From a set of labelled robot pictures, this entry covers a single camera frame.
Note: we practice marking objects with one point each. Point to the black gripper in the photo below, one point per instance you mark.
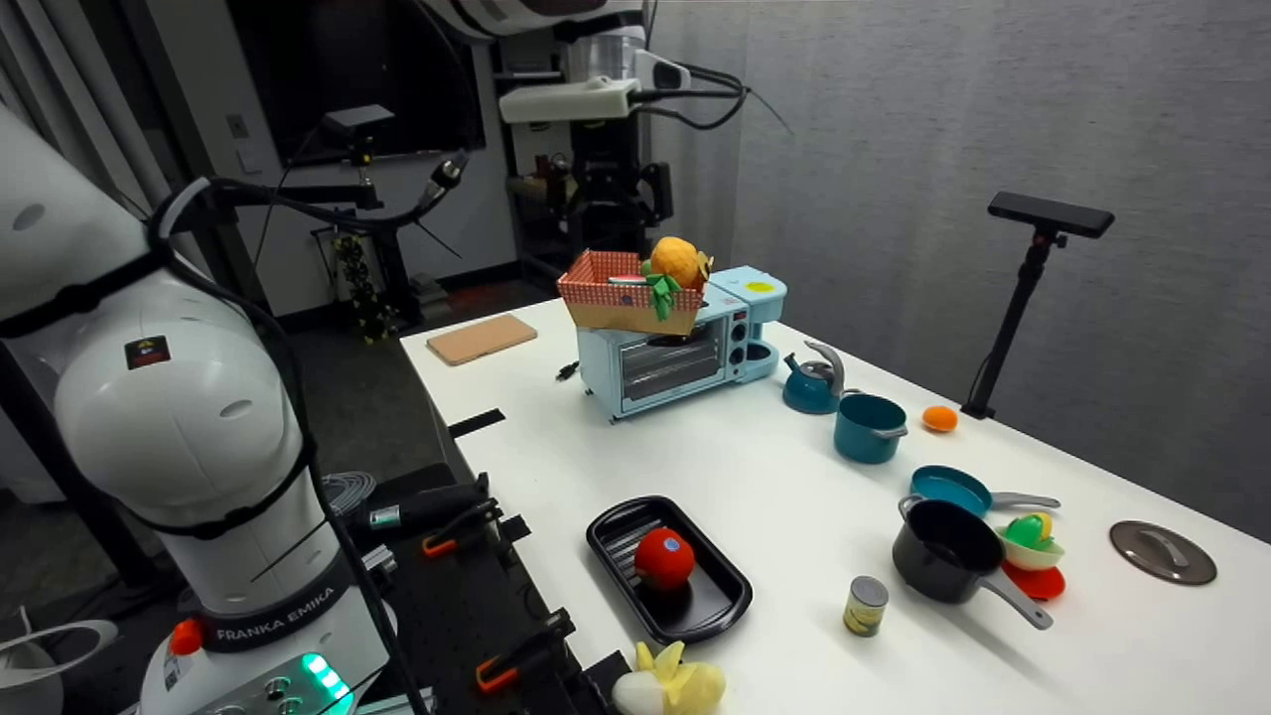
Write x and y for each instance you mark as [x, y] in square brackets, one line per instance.
[617, 193]

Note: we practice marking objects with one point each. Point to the yellow pineapple plushie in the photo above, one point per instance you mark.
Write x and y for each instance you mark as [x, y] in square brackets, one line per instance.
[673, 266]

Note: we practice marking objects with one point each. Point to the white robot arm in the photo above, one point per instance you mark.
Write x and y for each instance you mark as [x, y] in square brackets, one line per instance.
[172, 406]

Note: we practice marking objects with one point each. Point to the pink cardboard box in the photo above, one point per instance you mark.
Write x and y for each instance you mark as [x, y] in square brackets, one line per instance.
[609, 290]

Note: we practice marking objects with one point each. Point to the tan cutting board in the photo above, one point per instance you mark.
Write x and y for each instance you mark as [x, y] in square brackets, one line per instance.
[465, 341]

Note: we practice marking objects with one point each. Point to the light blue toy oven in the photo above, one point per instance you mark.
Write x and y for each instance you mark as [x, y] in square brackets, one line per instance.
[646, 370]

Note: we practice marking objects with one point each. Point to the blue toy kettle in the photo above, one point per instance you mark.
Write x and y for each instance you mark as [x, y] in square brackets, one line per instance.
[816, 386]

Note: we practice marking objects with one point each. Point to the teal toy pot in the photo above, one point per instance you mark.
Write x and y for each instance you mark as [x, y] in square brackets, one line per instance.
[867, 426]

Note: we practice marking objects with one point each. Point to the red toy tomato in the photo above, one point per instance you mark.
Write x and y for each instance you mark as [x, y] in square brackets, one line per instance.
[665, 556]

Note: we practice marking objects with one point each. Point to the orange black clamp rear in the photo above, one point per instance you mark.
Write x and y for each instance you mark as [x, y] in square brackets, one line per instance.
[474, 520]

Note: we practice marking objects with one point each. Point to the orange black clamp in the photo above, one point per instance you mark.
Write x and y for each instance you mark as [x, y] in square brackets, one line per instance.
[501, 670]
[474, 520]

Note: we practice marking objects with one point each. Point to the black rectangular tray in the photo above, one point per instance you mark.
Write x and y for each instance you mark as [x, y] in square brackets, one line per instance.
[711, 598]

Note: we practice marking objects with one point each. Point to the small orange fruit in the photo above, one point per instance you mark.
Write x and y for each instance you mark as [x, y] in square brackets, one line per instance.
[939, 419]

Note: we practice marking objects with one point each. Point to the teal toy frying pan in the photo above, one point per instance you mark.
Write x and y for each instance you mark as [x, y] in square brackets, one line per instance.
[943, 482]

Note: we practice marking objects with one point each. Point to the orange black clamp front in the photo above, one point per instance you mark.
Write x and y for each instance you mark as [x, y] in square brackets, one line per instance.
[501, 670]

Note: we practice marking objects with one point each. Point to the black saucepan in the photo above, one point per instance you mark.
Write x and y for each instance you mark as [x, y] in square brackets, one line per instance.
[951, 552]

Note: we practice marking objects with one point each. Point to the yellow plush toy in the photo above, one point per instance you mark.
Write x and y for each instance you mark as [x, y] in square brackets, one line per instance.
[665, 680]

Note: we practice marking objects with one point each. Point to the green and red toy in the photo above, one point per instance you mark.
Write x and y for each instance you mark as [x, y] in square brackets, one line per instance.
[1034, 556]

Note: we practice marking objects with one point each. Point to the black camera stand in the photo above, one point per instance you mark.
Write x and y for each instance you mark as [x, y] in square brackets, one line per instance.
[1051, 222]

